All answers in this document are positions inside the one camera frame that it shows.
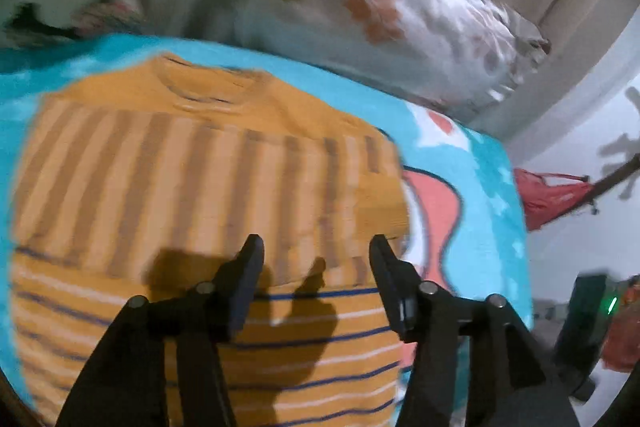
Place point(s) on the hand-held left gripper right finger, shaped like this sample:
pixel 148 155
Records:
pixel 397 292

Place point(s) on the dark pole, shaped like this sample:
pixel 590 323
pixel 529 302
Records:
pixel 615 177

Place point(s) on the blue cartoon printed blanket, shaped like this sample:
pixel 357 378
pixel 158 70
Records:
pixel 480 187

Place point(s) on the red cloth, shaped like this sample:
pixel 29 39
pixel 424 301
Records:
pixel 540 199

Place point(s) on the reddish orange cloth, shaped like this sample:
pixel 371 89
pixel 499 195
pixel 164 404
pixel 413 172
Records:
pixel 622 342

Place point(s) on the orange striped sweater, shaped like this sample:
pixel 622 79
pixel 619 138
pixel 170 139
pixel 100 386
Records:
pixel 200 182

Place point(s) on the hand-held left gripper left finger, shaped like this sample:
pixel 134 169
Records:
pixel 247 287

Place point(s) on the white floral pillow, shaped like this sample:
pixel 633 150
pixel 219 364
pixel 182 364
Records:
pixel 400 32

